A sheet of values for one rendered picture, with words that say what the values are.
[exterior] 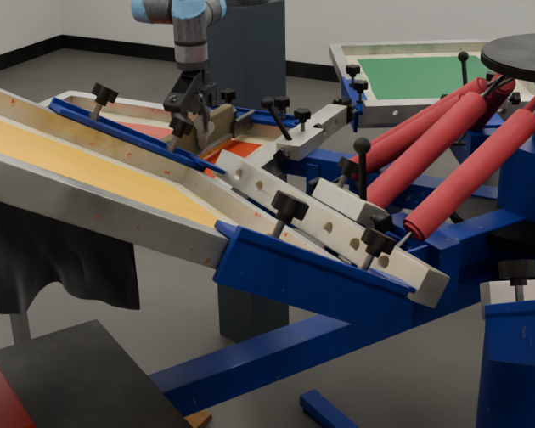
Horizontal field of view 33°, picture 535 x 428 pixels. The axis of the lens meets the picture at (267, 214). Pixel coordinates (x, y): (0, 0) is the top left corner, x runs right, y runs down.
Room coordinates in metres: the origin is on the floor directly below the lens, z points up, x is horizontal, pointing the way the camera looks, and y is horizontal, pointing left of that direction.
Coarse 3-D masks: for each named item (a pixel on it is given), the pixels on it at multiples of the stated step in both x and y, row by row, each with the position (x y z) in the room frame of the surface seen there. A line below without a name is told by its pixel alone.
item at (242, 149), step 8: (136, 128) 2.30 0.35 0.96; (144, 128) 2.30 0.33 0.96; (152, 128) 2.29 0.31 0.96; (160, 128) 2.29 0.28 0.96; (232, 144) 2.15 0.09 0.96; (240, 144) 2.15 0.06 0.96; (248, 144) 2.15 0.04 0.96; (256, 144) 2.15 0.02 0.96; (216, 152) 2.10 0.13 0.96; (232, 152) 2.10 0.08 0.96; (240, 152) 2.10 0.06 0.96; (248, 152) 2.10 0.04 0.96; (208, 160) 2.04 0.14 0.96; (216, 160) 2.04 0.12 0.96
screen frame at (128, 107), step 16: (64, 96) 2.50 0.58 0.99; (80, 96) 2.49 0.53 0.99; (96, 96) 2.49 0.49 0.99; (112, 112) 2.44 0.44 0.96; (128, 112) 2.41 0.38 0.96; (144, 112) 2.38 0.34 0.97; (160, 112) 2.36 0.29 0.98; (256, 128) 2.22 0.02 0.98; (272, 128) 2.19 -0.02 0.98; (288, 128) 2.17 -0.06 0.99
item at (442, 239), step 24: (480, 144) 1.92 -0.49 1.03; (384, 168) 1.73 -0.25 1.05; (408, 192) 1.72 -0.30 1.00; (480, 192) 1.66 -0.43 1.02; (480, 216) 1.55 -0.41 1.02; (504, 216) 1.55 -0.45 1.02; (408, 240) 1.43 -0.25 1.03; (432, 240) 1.39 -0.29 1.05; (456, 240) 1.39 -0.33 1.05; (480, 240) 1.48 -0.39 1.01; (432, 264) 1.37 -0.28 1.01; (456, 264) 1.38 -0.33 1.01; (456, 288) 1.38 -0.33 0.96
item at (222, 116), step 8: (224, 104) 2.16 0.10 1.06; (216, 112) 2.10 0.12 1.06; (224, 112) 2.12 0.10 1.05; (232, 112) 2.15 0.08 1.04; (216, 120) 2.08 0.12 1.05; (224, 120) 2.12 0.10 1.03; (232, 120) 2.15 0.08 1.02; (216, 128) 2.08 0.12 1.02; (224, 128) 2.12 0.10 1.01; (168, 136) 1.93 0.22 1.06; (184, 136) 1.96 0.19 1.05; (192, 136) 1.99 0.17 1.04; (216, 136) 2.08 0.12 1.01; (176, 144) 1.93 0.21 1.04; (184, 144) 1.96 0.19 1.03; (192, 144) 1.99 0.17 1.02; (208, 144) 2.05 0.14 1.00; (192, 152) 1.98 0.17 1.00
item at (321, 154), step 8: (312, 152) 1.86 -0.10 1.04; (320, 152) 1.86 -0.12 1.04; (328, 152) 1.86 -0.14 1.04; (336, 152) 1.86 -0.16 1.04; (288, 160) 1.85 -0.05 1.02; (296, 160) 1.84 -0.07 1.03; (304, 160) 1.83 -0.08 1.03; (312, 160) 1.83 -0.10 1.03; (320, 160) 1.82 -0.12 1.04; (328, 160) 1.81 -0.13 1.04; (336, 160) 1.80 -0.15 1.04; (288, 168) 1.85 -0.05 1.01; (296, 168) 1.84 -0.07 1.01; (304, 168) 1.84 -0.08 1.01; (320, 168) 1.82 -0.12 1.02; (328, 168) 1.81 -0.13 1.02; (336, 168) 1.80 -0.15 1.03; (304, 176) 1.83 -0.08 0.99; (320, 176) 1.82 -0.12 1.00; (328, 176) 1.81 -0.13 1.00; (336, 176) 1.80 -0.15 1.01
